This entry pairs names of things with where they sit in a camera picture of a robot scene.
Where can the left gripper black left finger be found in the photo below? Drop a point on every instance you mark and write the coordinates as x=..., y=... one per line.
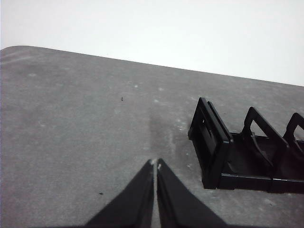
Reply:
x=133, y=204

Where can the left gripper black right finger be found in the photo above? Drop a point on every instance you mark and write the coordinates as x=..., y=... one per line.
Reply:
x=180, y=204

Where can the black plastic dish rack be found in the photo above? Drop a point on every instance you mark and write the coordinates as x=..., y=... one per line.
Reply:
x=237, y=161

